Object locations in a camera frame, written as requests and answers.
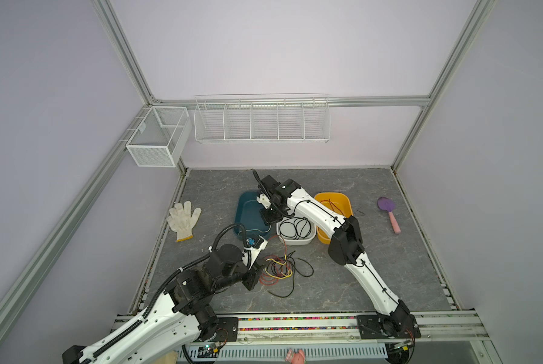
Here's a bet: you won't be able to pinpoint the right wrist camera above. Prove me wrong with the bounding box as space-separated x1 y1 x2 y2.
256 194 271 209

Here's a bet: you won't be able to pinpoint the yellow plastic bin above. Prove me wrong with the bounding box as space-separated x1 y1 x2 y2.
315 192 353 218

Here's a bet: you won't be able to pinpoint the purple pink toy trowel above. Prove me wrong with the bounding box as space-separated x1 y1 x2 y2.
377 197 401 234

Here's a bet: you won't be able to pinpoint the white work glove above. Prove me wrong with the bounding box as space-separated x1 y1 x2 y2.
166 201 202 242

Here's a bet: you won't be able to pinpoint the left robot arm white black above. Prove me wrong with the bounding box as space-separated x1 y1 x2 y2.
62 224 268 363

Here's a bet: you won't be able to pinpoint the white plastic bin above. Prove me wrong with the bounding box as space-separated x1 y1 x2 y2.
277 216 317 246

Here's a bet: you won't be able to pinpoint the dark teal plastic bin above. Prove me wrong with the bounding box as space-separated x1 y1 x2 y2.
234 190 272 239

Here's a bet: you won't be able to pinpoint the black cables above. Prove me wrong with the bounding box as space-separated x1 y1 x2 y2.
264 249 315 300

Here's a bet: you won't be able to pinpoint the pink object at front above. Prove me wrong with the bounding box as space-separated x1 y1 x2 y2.
284 349 306 364

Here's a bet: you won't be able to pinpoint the yellow cable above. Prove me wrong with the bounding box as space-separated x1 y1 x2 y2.
264 258 294 279

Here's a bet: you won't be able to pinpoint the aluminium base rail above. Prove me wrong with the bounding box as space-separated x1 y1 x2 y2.
111 310 491 347

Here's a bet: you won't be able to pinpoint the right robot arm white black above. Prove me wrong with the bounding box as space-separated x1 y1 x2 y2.
253 171 421 339

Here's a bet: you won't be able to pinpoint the black cable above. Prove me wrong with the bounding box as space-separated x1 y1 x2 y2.
278 216 312 241

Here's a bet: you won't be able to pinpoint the long white wire basket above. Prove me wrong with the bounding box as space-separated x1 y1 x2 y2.
194 93 331 143

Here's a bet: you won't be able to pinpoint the small white mesh basket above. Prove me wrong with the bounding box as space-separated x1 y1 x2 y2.
126 106 192 168

